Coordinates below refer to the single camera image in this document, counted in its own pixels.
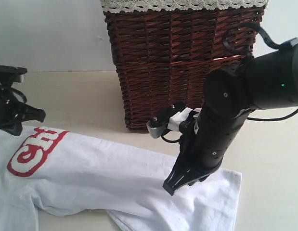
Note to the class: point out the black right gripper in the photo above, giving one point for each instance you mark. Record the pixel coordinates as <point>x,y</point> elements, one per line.
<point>197,158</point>

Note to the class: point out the white lace crochet cloth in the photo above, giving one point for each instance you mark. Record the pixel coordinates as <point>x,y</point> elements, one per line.
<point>128,6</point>

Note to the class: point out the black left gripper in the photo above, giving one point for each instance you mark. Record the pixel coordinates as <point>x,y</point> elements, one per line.
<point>14,109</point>

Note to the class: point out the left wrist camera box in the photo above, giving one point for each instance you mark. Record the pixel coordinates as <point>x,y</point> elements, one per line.
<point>11,72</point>

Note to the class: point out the dark brown wicker basket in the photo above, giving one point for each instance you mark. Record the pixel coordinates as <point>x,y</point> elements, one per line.
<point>163,57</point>

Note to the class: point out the white t-shirt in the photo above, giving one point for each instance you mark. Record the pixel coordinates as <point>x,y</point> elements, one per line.
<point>64,173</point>

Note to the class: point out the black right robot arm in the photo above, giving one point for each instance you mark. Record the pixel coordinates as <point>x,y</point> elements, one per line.
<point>231,94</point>

